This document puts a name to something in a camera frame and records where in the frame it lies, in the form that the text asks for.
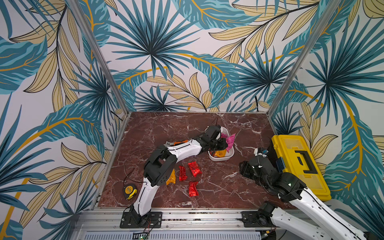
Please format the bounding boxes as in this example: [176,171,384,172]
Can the pink tea bag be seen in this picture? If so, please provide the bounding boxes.
[221,133,236,152]

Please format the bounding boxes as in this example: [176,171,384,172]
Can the wide red tea bag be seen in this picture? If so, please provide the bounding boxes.
[188,162,202,177]

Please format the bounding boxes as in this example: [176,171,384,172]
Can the narrow red tea bag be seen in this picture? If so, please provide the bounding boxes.
[179,166,188,182]

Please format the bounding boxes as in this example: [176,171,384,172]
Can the orange tea bag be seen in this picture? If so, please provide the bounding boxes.
[166,170,176,186]
[214,149,227,158]

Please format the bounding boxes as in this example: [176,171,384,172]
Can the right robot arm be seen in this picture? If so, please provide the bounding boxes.
[239,155,369,240]

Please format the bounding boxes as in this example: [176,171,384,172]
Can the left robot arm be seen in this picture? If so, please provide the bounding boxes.
[130,125,228,218]

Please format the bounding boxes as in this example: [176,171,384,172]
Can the white storage box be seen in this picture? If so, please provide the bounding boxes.
[208,127,235,162]

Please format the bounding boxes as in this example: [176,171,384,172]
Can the yellow toolbox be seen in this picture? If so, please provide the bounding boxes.
[272,135,331,202]

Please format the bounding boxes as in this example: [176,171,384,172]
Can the yellow tape measure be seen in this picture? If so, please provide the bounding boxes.
[123,184,138,200]

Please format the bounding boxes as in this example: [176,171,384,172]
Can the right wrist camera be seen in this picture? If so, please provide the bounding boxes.
[254,148,269,157]

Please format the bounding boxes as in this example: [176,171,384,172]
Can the orange handled adjustable wrench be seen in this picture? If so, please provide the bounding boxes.
[165,140,189,147]

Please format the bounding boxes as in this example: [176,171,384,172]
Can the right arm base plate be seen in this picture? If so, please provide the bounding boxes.
[241,210,276,228]

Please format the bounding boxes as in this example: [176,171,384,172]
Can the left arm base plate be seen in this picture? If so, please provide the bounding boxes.
[120,212,163,229]

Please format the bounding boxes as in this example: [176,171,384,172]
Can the aluminium front rail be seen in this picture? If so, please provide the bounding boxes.
[70,208,325,240]

